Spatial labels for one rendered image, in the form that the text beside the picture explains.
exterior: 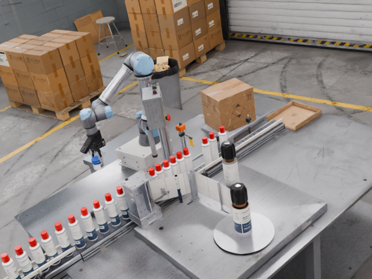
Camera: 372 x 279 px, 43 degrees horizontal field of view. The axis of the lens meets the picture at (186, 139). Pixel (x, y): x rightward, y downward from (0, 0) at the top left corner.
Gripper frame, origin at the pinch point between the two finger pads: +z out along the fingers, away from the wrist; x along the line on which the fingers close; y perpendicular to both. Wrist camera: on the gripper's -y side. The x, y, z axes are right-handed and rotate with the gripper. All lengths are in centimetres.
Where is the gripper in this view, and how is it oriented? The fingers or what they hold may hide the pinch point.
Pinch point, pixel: (97, 160)
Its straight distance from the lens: 303.4
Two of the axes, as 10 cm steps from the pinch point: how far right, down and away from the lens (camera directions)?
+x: -7.7, -2.1, 6.0
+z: 1.6, 8.5, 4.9
